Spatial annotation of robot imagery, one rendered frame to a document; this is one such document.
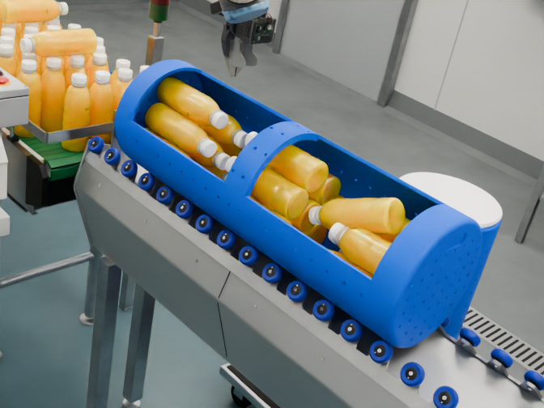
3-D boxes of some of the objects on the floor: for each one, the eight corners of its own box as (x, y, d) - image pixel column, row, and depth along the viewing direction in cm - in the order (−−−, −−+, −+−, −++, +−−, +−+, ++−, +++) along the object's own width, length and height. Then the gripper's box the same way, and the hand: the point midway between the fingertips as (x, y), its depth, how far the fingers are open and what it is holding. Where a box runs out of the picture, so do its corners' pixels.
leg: (92, 431, 238) (108, 268, 208) (82, 420, 241) (96, 257, 212) (108, 424, 242) (125, 262, 212) (97, 413, 245) (113, 252, 216)
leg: (129, 414, 247) (149, 254, 218) (118, 403, 250) (137, 244, 221) (143, 406, 251) (164, 249, 222) (133, 396, 254) (153, 240, 225)
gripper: (254, -9, 153) (237, 88, 163) (285, -11, 159) (267, 84, 169) (227, -21, 158) (212, 74, 168) (257, -22, 164) (242, 70, 174)
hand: (232, 70), depth 170 cm, fingers closed
